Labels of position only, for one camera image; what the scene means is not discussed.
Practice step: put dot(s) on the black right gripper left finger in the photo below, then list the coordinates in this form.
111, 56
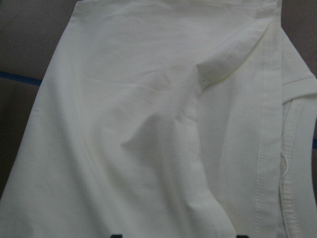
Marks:
116, 236

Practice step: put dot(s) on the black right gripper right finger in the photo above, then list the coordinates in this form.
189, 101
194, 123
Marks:
242, 236

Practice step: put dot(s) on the cream long-sleeve cat shirt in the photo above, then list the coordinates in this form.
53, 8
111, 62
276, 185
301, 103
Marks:
168, 119

